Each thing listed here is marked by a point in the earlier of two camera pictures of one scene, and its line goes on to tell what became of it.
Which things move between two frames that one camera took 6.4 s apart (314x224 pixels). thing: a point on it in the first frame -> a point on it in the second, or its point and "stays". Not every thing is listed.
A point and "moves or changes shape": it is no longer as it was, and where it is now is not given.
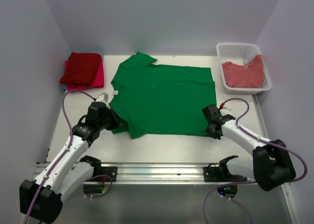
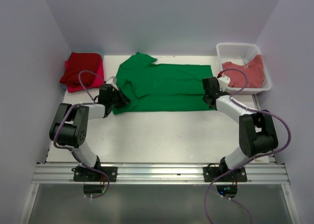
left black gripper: (116, 121) -> (124, 100)
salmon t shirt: (250, 75) stays
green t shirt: (158, 99) moves or changes shape
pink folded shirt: (98, 81) stays
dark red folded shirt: (82, 67) stays
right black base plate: (221, 174) stays
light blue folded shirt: (64, 87) stays
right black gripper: (209, 132) -> (203, 98)
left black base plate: (111, 171) stays
